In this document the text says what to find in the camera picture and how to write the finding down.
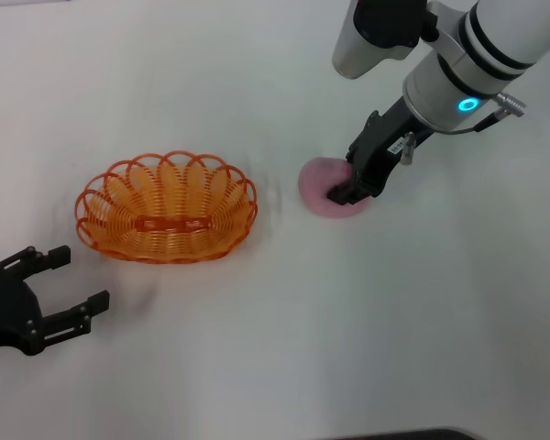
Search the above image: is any pink peach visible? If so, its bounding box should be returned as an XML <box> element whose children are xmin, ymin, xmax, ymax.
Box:
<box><xmin>298</xmin><ymin>155</ymin><xmax>370</xmax><ymax>219</ymax></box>

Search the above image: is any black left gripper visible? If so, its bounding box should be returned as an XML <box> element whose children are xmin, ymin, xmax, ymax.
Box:
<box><xmin>0</xmin><ymin>245</ymin><xmax>110</xmax><ymax>358</ymax></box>

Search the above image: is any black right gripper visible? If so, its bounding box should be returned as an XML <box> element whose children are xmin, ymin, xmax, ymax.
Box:
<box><xmin>325</xmin><ymin>95</ymin><xmax>441</xmax><ymax>206</ymax></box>

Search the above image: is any right gripper cable with connector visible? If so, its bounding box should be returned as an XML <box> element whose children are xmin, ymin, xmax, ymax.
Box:
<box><xmin>401</xmin><ymin>91</ymin><xmax>531</xmax><ymax>165</ymax></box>

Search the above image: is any orange woven plastic basket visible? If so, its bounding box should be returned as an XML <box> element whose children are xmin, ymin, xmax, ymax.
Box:
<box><xmin>74</xmin><ymin>148</ymin><xmax>259</xmax><ymax>265</ymax></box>

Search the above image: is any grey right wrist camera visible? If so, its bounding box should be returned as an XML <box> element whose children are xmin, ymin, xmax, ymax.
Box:
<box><xmin>332</xmin><ymin>0</ymin><xmax>441</xmax><ymax>80</ymax></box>

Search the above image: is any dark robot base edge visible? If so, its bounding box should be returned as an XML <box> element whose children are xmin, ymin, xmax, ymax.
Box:
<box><xmin>334</xmin><ymin>428</ymin><xmax>476</xmax><ymax>440</ymax></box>

